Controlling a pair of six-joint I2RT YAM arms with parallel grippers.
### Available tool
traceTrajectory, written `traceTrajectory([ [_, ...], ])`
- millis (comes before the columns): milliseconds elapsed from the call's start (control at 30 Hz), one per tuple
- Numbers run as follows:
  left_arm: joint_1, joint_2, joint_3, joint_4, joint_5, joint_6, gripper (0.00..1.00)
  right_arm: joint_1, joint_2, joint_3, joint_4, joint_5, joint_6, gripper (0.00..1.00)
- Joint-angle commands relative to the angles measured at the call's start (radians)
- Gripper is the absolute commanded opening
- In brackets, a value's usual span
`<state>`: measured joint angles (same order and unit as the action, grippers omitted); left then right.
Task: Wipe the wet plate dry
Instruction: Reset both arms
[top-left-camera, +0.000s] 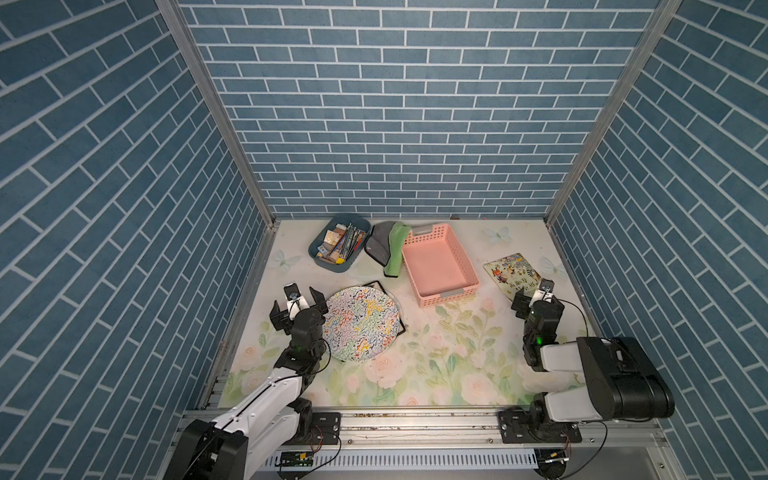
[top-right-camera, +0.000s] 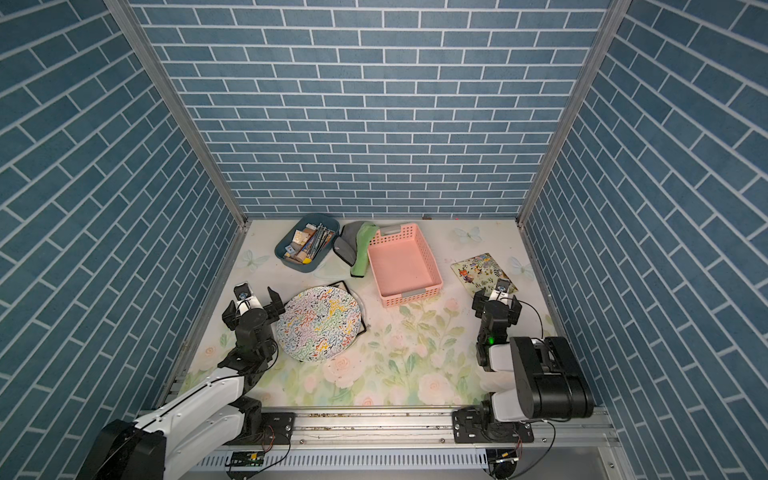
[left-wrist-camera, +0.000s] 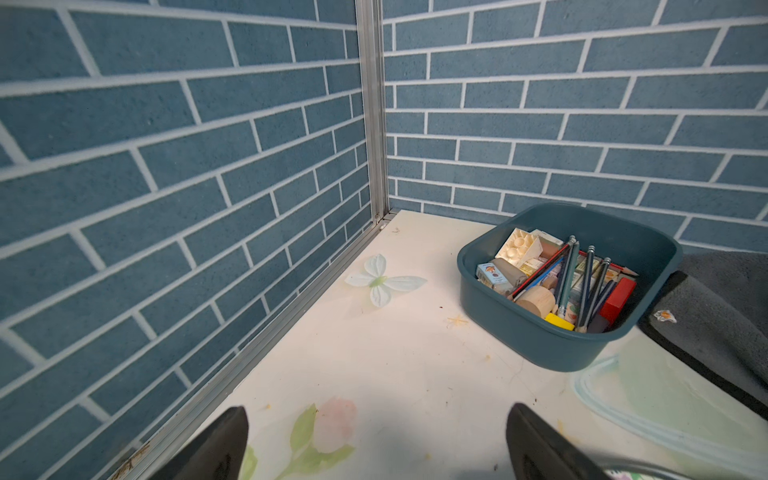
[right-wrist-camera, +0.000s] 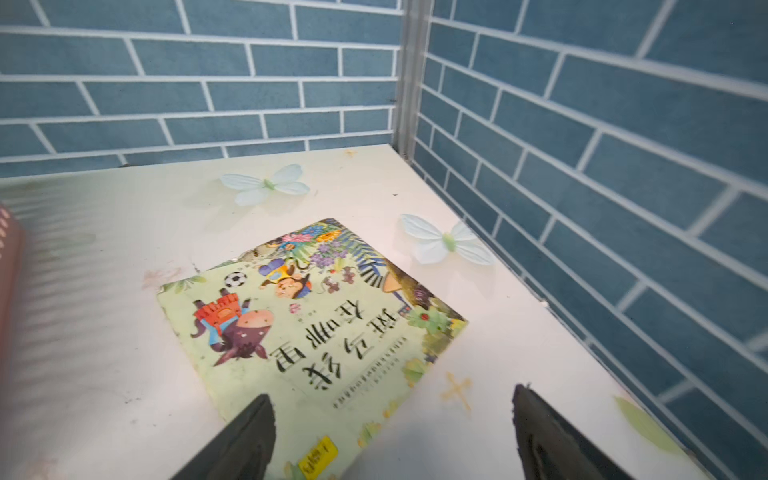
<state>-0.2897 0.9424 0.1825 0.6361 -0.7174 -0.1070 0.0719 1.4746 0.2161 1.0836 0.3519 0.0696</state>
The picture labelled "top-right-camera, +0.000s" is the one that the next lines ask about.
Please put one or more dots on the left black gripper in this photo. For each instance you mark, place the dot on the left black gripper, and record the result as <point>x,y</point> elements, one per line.
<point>273,313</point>

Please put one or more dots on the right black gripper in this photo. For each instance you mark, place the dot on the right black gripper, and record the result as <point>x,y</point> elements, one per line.
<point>481,304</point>

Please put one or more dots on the round colourful patterned plate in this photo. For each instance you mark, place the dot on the round colourful patterned plate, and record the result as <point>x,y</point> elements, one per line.
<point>319,323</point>

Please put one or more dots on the green grey microfibre cloth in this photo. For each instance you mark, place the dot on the green grey microfibre cloth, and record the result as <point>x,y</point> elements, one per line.
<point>352,245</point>

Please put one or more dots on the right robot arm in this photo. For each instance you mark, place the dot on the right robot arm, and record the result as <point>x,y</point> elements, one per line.
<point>548,381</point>

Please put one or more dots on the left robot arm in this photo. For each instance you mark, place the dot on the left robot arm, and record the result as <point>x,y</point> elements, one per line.
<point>167,442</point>

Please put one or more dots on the items in teal tray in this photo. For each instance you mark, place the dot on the items in teal tray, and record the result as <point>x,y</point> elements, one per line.
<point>307,243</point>

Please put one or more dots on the teal tray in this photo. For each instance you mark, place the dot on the teal tray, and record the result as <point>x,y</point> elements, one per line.
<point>313,218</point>

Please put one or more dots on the floral table mat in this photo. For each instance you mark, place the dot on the floral table mat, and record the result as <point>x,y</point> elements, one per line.
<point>419,353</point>

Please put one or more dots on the pink plastic basket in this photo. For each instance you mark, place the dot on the pink plastic basket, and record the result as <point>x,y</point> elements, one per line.
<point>403,265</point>

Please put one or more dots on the right circuit board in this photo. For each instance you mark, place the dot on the right circuit board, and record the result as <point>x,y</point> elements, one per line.
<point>501,464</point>

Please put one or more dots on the circuit board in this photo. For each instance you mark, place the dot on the circuit board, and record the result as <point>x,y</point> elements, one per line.
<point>501,464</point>
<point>245,459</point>

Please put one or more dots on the left circuit board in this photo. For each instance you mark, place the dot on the left circuit board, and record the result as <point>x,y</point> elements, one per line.
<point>245,459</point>

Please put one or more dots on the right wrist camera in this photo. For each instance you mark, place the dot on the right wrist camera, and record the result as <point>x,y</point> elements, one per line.
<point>503,290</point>

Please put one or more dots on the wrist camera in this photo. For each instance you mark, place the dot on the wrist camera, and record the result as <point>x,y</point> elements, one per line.
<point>503,290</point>
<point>244,298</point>

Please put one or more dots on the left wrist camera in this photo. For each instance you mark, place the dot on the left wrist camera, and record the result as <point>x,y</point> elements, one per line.
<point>244,298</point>

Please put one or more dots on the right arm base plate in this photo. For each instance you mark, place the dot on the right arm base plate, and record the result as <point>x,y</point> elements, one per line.
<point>472,425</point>

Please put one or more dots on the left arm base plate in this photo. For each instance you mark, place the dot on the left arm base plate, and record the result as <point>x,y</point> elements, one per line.
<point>266,429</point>

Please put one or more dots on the aluminium rail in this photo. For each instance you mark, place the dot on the aluminium rail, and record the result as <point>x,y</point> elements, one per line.
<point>427,427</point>

